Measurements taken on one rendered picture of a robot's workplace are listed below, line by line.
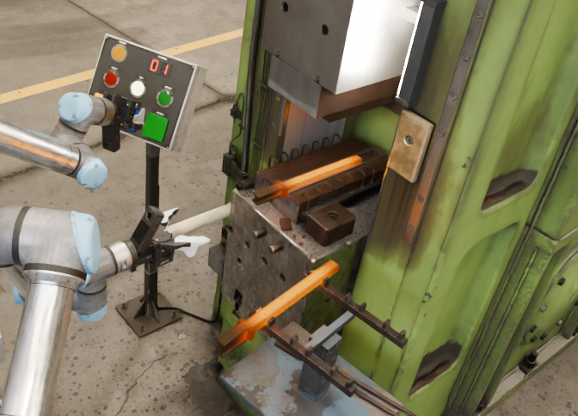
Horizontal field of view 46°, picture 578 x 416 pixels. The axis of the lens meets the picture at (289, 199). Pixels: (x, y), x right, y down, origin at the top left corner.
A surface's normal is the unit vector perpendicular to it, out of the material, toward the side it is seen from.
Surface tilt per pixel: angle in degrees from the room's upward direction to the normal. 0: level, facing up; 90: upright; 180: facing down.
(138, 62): 60
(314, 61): 90
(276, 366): 0
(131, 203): 0
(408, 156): 90
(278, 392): 0
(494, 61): 90
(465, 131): 90
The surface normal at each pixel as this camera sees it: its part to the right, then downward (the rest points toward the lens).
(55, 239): 0.10, -0.30
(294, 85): -0.76, 0.30
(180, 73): -0.29, 0.04
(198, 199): 0.14, -0.79
